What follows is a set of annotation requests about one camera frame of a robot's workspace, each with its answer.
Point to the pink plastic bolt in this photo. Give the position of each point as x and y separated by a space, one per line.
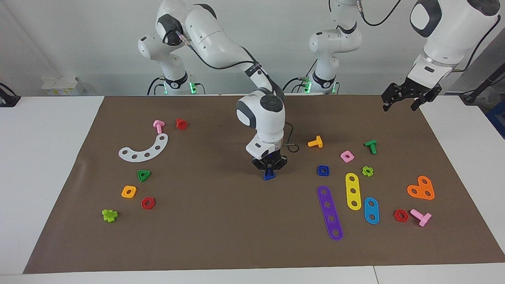
158 127
422 218

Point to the blue two-hole plate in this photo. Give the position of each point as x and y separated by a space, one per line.
371 210

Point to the lime green cross nut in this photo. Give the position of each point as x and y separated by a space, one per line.
371 172

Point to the black pole stand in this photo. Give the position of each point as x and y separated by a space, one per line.
471 96

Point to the orange plastic bolt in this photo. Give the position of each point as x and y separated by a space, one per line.
317 142

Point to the white cardboard box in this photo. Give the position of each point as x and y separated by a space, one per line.
59 86

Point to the orange square plastic nut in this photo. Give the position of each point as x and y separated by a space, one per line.
124 194

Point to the blue square plastic nut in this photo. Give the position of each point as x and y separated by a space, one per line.
319 171

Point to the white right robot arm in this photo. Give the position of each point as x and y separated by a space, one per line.
217 39

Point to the white curved five-hole plate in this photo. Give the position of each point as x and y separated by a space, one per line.
152 151

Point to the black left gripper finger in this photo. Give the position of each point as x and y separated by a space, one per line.
418 103
388 100

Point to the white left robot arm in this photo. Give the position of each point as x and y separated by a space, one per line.
446 35

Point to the green triangular plastic nut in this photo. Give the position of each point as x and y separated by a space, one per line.
147 172

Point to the pink square plastic nut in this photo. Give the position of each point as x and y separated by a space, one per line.
350 154

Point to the red hexagonal plastic nut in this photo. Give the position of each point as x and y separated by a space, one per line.
152 203
405 216

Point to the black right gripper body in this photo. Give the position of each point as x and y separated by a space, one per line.
272 161

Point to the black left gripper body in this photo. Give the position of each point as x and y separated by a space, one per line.
410 90

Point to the black table clamp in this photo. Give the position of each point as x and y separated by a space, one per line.
8 100

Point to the red plastic bolt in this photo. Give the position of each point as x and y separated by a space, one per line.
181 124

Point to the orange angled three-hole plate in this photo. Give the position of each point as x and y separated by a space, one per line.
420 188

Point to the blue triangle-head plastic bolt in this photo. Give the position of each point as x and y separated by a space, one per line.
269 176

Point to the yellow three-hole plate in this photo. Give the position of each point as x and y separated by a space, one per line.
352 185

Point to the lime green cross-head bolt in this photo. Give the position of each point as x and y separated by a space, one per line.
109 215

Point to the dark green plastic bolt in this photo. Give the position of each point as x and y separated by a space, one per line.
372 148

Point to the blue crate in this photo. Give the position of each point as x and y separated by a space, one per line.
498 118

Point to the purple four-hole plate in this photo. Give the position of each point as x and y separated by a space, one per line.
330 212

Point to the brown paper mat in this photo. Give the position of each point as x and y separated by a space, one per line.
236 228

